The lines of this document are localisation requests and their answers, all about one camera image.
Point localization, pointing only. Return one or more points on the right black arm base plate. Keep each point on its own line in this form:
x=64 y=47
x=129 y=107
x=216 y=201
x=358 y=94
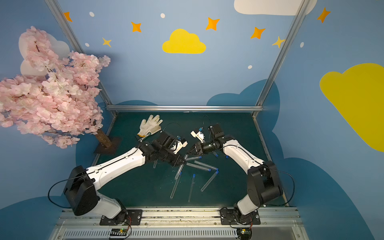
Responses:
x=234 y=216

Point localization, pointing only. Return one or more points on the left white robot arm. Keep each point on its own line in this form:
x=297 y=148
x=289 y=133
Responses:
x=82 y=187

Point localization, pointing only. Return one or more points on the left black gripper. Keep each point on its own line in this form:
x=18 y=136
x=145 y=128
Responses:
x=173 y=156

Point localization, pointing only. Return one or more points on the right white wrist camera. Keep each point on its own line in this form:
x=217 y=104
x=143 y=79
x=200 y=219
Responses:
x=198 y=133

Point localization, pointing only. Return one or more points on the test tube diagonal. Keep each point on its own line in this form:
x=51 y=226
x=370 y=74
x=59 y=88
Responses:
x=206 y=165
x=199 y=167

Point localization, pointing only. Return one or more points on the pink cherry blossom tree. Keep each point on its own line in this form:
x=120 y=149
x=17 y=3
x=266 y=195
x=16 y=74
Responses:
x=58 y=103

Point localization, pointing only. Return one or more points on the test tube centre horizontal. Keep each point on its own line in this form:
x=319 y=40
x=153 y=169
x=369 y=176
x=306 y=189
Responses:
x=193 y=158

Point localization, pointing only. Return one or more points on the aluminium frame back bar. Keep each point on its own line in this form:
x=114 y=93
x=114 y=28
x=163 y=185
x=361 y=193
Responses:
x=146 y=108

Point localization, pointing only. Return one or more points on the aluminium frame right post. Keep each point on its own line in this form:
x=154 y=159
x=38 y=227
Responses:
x=290 y=37

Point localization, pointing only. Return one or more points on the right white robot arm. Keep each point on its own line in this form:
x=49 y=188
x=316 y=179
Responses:
x=263 y=180

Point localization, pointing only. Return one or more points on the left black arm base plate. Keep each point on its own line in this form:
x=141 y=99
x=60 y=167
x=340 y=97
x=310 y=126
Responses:
x=132 y=217

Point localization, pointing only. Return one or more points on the aluminium mounting rail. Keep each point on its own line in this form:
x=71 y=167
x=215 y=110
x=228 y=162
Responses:
x=184 y=223

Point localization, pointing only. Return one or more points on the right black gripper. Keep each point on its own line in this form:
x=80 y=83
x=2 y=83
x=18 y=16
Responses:
x=199 y=148

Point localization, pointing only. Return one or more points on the right small circuit board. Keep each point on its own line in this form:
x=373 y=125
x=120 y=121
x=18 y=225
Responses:
x=244 y=234

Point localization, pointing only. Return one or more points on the small circuit board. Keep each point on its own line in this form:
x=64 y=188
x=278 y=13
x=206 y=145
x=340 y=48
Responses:
x=118 y=234
x=244 y=234

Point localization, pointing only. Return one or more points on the white cotton work glove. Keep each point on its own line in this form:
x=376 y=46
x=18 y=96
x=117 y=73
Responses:
x=150 y=126

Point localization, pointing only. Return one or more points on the left small circuit board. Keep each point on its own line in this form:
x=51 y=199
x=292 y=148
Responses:
x=118 y=234

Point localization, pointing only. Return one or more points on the test tube middle upper diagonal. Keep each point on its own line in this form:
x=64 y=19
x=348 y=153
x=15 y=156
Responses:
x=206 y=165

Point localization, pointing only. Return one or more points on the test tube middle lower diagonal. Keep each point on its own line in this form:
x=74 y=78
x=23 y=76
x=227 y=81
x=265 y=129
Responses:
x=199 y=167

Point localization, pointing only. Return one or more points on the aluminium frame post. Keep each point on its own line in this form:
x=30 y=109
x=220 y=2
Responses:
x=64 y=24
x=290 y=37

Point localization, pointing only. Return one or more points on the aluminium frame left post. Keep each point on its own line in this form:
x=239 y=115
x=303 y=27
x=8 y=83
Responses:
x=64 y=24

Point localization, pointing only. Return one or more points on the test tube lower vertical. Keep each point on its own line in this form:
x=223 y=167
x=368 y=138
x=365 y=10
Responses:
x=191 y=187

